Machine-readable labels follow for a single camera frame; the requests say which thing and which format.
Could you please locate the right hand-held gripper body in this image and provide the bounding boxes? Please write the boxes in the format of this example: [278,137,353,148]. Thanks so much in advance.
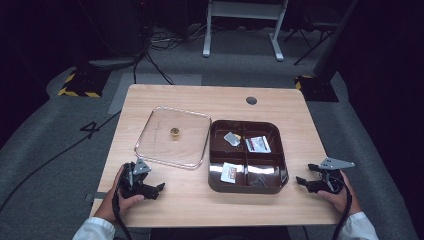
[309,156,356,196]

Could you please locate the black yellow-striped stand base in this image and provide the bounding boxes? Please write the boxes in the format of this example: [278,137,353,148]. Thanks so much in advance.
[57,67,112,99]
[294,74,340,103]

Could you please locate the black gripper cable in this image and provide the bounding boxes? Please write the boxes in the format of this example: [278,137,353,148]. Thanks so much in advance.
[322,169,354,240]
[111,164,134,240]

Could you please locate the clear lid with gold knob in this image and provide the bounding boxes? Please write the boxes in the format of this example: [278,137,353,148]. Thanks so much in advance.
[133,105,213,171]

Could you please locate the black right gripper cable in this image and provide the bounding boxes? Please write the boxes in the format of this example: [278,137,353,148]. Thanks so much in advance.
[322,169,354,240]

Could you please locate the silver and yellow packet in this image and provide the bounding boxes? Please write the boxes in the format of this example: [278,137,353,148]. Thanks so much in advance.
[223,131,242,148]

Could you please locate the white packet with orange label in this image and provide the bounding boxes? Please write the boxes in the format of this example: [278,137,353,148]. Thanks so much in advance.
[220,161,238,184]

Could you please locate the black cable bundle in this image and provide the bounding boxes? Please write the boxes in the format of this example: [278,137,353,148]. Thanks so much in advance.
[132,26,214,86]

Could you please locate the black folding stand legs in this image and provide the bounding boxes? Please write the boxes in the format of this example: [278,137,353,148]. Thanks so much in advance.
[283,18,338,67]

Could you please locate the grey slanted stand post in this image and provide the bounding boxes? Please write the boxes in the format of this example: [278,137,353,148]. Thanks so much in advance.
[313,0,360,78]

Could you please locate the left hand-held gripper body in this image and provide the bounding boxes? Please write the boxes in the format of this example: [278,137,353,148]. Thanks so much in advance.
[118,157,160,201]

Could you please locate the person's right hand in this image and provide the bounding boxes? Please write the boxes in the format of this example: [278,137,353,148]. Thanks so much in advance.
[316,169,363,216]

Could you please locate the long black floor cable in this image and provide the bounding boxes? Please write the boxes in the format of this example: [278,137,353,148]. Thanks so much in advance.
[0,110,122,214]

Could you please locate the person's left hand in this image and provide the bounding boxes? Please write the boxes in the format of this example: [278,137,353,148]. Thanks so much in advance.
[92,164,146,223]

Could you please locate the small dark packet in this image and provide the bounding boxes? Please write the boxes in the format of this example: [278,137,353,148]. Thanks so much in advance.
[249,175,268,188]

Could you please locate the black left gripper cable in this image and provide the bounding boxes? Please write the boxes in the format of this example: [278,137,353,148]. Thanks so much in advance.
[111,164,134,240]

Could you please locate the brown compartment box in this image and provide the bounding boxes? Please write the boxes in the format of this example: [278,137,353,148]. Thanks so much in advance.
[207,119,290,195]

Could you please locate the white and red packet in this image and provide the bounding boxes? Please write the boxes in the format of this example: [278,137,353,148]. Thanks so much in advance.
[244,135,272,154]

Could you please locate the white metal stand frame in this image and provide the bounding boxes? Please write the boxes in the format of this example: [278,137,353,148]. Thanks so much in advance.
[202,0,290,63]

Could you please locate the person's dark lap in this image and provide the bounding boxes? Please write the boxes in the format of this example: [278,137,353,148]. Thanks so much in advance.
[149,226,293,240]

